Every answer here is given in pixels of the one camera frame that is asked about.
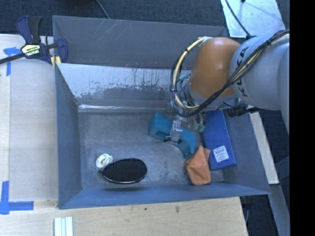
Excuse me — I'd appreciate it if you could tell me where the grey metal bin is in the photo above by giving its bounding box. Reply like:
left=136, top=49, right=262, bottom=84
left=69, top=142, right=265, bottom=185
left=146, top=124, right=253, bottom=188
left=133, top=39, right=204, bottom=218
left=52, top=15, right=272, bottom=210

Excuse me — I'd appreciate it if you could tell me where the white ring toy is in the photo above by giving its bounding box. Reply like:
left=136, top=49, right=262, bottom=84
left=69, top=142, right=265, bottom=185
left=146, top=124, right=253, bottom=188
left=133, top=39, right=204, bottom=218
left=95, top=153, right=114, bottom=169

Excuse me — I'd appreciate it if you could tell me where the orange cloth pouch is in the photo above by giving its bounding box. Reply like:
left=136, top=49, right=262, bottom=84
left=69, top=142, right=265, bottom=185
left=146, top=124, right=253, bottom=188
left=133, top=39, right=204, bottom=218
left=185, top=145, right=212, bottom=186

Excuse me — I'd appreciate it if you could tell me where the black cylinder on white bracket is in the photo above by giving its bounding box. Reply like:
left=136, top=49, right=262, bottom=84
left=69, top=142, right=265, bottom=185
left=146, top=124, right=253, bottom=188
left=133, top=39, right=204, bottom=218
left=226, top=105, right=261, bottom=118

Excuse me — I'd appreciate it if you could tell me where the pale wood board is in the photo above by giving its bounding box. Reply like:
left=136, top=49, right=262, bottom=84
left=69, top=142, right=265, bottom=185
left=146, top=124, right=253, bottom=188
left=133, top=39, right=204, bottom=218
left=8, top=58, right=60, bottom=203

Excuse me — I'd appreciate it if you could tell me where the blue box with white label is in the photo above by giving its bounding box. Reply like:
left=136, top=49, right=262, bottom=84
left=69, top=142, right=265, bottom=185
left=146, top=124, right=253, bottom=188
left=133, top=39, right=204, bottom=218
left=202, top=109, right=237, bottom=172

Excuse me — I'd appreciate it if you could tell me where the teal plastic tool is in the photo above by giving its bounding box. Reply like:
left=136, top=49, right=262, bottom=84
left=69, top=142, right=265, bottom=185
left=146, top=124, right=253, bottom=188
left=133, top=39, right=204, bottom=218
left=148, top=111, right=197, bottom=159

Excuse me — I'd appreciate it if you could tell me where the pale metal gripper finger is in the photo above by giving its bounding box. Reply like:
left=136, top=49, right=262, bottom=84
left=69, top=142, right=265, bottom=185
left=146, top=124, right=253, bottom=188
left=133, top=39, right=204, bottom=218
left=170, top=120, right=183, bottom=143

